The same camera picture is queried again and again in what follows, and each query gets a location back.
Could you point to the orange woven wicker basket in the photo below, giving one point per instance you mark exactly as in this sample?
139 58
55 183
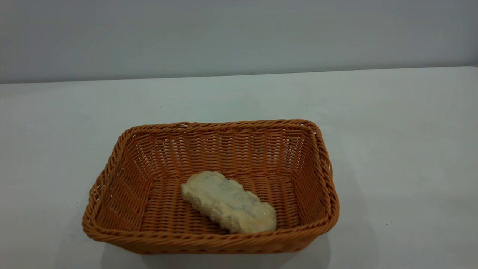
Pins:
261 157

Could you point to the ridged golden bread roll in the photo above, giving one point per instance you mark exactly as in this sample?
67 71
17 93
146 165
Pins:
227 201

